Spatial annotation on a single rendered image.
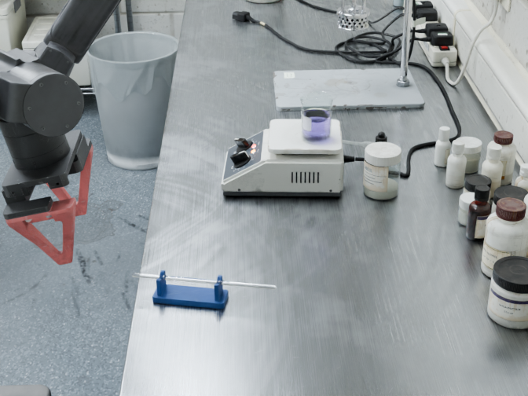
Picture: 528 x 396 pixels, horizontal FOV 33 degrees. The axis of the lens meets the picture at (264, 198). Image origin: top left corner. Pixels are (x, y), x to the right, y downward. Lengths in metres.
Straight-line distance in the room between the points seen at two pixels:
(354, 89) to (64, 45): 0.80
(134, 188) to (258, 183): 1.68
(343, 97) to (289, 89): 0.12
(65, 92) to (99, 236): 2.05
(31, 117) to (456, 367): 0.60
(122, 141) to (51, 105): 2.37
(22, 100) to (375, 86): 1.18
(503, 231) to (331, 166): 0.32
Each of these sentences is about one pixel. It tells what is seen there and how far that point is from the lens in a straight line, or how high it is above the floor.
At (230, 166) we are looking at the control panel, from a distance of 1.47.
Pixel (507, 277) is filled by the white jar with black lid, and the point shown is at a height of 0.82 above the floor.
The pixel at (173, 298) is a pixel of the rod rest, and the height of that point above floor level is 0.76.
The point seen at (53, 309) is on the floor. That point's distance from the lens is 2.54.
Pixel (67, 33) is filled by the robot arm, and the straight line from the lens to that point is 1.21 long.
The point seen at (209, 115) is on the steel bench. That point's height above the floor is 0.75.
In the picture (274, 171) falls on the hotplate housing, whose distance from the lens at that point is 1.42.
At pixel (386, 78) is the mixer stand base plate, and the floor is 0.76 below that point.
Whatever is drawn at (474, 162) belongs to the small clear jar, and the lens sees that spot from 1.54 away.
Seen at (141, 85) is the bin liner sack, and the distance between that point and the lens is 3.03.
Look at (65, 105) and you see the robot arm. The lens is 0.80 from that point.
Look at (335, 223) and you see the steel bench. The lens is 1.38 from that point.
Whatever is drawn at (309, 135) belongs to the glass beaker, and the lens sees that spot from 1.42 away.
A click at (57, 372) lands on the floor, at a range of 2.32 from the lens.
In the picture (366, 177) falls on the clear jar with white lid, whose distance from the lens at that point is 1.44.
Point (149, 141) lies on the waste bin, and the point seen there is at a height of 0.11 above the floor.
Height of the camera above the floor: 1.46
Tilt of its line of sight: 29 degrees down
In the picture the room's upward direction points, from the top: 1 degrees counter-clockwise
